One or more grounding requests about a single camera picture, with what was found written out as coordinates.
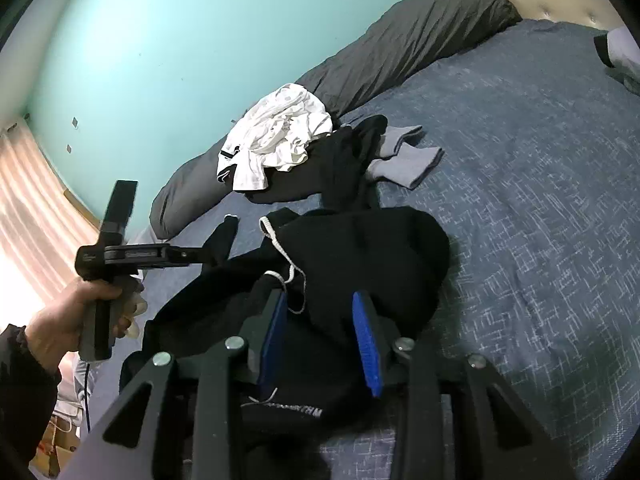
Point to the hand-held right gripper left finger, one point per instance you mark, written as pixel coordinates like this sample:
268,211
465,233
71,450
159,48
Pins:
275,340

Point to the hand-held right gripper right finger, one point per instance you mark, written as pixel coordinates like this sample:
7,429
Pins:
367,345

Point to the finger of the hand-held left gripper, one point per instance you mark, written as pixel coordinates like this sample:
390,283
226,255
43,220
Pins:
217,247

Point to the black hoodie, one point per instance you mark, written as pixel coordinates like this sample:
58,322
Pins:
380,250

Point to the person's left forearm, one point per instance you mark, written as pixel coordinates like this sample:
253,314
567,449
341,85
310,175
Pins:
27,390

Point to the person's left hand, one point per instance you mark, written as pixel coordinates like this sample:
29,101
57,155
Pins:
57,325

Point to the light curtain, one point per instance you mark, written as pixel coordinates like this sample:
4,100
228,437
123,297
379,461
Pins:
35,210

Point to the white garment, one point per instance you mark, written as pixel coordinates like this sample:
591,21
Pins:
280,130

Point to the light grey sheet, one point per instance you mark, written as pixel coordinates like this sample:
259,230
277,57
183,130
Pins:
82,385

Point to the grey sock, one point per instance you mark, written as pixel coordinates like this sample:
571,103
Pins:
400,140
407,165

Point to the cardboard box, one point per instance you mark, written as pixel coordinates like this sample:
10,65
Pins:
60,440

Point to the dark grey pillows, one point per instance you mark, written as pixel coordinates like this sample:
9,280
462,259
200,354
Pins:
410,35

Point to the folded white cloth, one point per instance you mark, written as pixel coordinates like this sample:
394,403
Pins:
625,50

